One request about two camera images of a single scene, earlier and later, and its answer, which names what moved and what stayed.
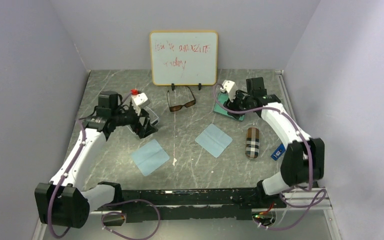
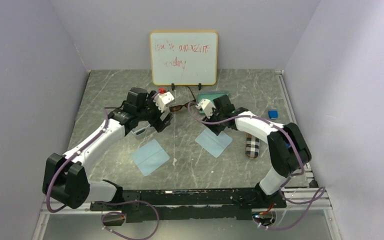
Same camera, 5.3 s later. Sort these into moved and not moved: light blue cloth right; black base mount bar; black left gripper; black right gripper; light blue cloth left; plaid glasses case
Moved: black right gripper; black left gripper
Not moved: light blue cloth right; light blue cloth left; black base mount bar; plaid glasses case
